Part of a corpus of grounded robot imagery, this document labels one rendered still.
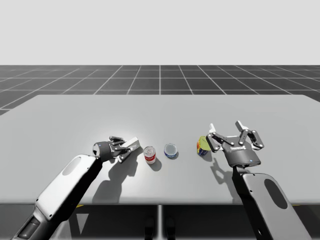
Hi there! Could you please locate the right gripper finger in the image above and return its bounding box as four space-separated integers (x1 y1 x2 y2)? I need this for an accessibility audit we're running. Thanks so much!
235 120 265 151
205 122 235 154

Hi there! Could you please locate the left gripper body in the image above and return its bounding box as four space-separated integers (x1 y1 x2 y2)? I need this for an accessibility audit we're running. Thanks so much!
92 141 119 161

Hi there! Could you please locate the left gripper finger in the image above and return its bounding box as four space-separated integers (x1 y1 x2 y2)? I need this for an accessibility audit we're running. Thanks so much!
108 135 141 151
112 147 133 165

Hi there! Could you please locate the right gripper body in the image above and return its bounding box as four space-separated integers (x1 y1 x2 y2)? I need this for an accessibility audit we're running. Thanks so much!
222 135 262 168

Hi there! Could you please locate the green and blue rectangular can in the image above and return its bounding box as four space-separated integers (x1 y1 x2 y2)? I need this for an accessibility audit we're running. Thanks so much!
195 135 212 157

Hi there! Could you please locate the red and white can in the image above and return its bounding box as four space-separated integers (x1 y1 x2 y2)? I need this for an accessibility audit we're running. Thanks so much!
143 145 157 165

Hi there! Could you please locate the blue flat can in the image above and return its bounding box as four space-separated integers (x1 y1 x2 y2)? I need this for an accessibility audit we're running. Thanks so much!
163 142 180 160

